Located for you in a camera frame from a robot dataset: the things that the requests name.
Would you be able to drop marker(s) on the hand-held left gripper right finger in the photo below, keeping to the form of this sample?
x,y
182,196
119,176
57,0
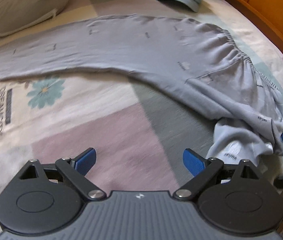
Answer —
x,y
194,162

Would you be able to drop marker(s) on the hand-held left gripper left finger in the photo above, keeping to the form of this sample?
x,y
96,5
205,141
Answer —
x,y
86,160

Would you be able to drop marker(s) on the grey pants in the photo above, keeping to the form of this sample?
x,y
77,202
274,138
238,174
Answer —
x,y
144,47

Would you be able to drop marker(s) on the wooden headboard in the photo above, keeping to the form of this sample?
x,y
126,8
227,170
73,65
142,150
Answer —
x,y
269,10

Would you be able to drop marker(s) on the grey animal face cushion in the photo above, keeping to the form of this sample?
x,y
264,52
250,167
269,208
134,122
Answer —
x,y
29,7

